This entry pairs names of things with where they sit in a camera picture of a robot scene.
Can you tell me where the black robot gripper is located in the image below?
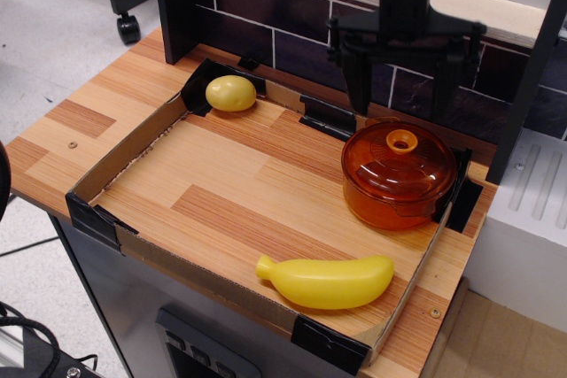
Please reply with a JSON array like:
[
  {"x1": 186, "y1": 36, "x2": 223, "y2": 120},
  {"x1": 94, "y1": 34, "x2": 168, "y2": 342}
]
[{"x1": 328, "y1": 0, "x2": 486, "y2": 147}]

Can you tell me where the orange transparent pot lid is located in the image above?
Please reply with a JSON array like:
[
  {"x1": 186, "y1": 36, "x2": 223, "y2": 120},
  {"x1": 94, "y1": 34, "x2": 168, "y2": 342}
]
[{"x1": 342, "y1": 121, "x2": 457, "y2": 204}]

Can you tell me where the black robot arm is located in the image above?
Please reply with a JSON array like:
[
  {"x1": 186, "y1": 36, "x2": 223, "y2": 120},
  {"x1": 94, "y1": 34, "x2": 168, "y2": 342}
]
[{"x1": 327, "y1": 0, "x2": 487, "y2": 123}]

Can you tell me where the orange transparent plastic pot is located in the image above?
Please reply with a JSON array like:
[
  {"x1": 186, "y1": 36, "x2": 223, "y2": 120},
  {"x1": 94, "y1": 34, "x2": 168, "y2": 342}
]
[{"x1": 342, "y1": 119, "x2": 457, "y2": 231}]

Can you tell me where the yellow toy potato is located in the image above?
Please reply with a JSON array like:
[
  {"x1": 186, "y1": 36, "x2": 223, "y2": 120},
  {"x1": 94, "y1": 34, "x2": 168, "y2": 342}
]
[{"x1": 206, "y1": 75, "x2": 257, "y2": 112}]

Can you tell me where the white toy sink unit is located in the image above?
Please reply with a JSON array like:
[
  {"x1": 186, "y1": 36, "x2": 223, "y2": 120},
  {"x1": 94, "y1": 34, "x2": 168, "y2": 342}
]
[{"x1": 464, "y1": 129, "x2": 566, "y2": 331}]

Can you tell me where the yellow toy banana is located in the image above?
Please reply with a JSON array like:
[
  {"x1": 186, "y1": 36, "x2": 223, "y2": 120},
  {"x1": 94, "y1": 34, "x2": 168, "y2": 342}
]
[{"x1": 255, "y1": 255, "x2": 394, "y2": 310}]

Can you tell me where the black office chair base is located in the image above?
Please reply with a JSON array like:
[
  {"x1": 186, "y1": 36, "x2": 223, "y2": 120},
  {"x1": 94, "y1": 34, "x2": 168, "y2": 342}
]
[{"x1": 110, "y1": 0, "x2": 149, "y2": 45}]

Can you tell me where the grey toy oven front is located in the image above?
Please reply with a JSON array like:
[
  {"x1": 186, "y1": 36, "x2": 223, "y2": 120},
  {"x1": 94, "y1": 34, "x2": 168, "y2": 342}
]
[{"x1": 155, "y1": 308, "x2": 262, "y2": 378}]

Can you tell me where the dark grey post right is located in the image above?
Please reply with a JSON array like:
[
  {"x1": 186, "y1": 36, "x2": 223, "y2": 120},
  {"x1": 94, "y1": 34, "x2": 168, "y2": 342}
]
[{"x1": 485, "y1": 0, "x2": 566, "y2": 185}]

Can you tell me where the black vertical post left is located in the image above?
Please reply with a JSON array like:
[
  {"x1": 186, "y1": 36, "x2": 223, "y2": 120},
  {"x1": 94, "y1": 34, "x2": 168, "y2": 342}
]
[{"x1": 151, "y1": 0, "x2": 214, "y2": 66}]

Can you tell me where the black cables lower left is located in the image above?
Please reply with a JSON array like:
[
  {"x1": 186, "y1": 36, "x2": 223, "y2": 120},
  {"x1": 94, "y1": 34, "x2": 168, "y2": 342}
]
[{"x1": 0, "y1": 300, "x2": 98, "y2": 378}]

